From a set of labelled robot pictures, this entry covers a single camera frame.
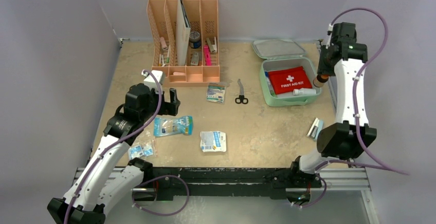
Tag blue cotton swab bag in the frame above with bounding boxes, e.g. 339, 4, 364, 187
153, 116, 193, 137

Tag white gauze dressing packet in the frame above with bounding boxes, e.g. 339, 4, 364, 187
200, 131, 227, 153

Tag small white bottle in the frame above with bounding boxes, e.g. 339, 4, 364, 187
293, 88, 317, 96

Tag red zipper pouch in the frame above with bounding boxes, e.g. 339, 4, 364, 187
268, 66, 312, 95

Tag brown bottle orange cap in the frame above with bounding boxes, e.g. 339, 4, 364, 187
313, 74, 330, 88

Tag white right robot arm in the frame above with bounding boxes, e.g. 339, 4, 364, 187
288, 22, 377, 186

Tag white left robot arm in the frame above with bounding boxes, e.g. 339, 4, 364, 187
47, 83, 180, 223

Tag clear bag blue packets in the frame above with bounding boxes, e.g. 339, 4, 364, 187
128, 141, 155, 160

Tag small grey box organizer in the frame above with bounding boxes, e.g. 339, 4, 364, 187
190, 51, 201, 66

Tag peach desk organizer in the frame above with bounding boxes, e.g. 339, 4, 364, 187
147, 0, 221, 87

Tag pink tube in organizer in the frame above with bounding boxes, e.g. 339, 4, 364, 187
160, 37, 168, 51

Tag pink item in organizer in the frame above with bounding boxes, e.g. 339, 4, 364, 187
203, 45, 212, 66

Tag dark round jar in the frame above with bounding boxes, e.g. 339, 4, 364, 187
189, 30, 202, 49

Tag grey stapler in organizer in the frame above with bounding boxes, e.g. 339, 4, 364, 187
206, 36, 217, 53

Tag white board in organizer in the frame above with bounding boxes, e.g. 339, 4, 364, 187
176, 0, 191, 66

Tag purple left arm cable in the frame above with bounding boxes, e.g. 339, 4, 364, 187
63, 69, 164, 224

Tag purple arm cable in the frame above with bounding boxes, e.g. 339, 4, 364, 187
63, 69, 164, 224
313, 7, 409, 176

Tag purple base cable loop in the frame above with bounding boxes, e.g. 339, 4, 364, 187
131, 173, 189, 216

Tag black handled scissors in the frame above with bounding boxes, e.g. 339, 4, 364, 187
235, 79, 248, 104

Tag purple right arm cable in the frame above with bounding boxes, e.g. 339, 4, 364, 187
313, 7, 409, 176

